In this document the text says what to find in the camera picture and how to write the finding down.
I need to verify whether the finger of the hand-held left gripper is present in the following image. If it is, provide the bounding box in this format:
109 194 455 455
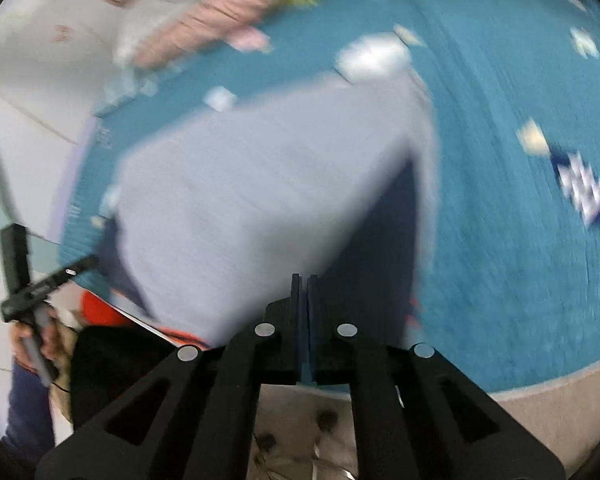
44 255 101 291

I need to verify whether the blue printed blanket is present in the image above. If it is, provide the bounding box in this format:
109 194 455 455
59 0 600 402

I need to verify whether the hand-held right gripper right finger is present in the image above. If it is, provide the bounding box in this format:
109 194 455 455
306 274 567 480

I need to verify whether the black cloth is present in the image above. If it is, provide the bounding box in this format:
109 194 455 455
69 326 182 428

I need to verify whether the orange cloth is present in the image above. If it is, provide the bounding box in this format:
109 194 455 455
79 291 212 352

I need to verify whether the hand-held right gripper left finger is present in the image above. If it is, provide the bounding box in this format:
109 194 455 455
35 274 309 480

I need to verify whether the grey garment with navy lining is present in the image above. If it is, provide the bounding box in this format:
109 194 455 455
97 67 442 352

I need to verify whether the pink cloth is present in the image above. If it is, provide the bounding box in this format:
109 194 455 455
87 0 287 72

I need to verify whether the person's left hand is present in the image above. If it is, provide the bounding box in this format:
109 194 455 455
9 307 70 377

